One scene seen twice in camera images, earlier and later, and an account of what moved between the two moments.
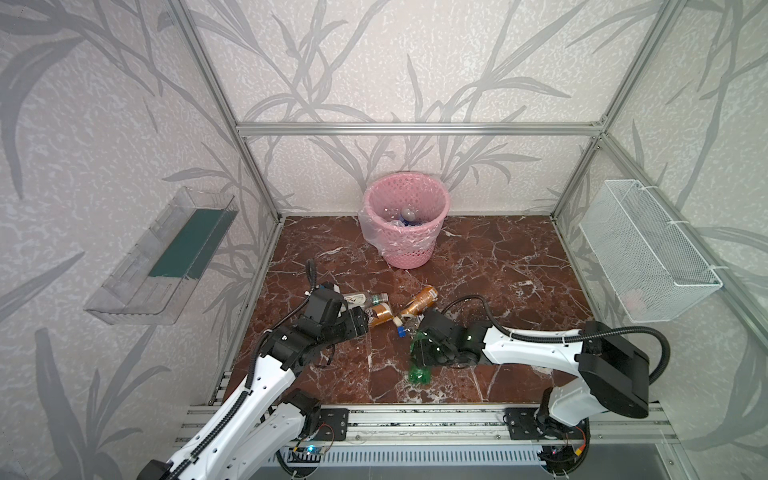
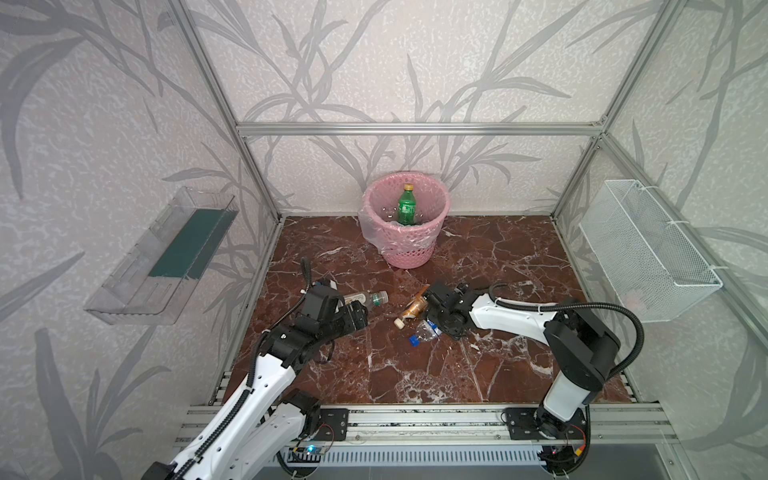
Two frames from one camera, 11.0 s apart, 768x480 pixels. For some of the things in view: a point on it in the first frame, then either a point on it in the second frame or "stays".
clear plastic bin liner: [403, 217] stays
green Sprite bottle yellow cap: [418, 374] to [407, 206]
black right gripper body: [424, 339] to [437, 309]
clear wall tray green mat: [162, 265] stays
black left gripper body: [357, 321] stays
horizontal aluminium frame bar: [421, 129] stays
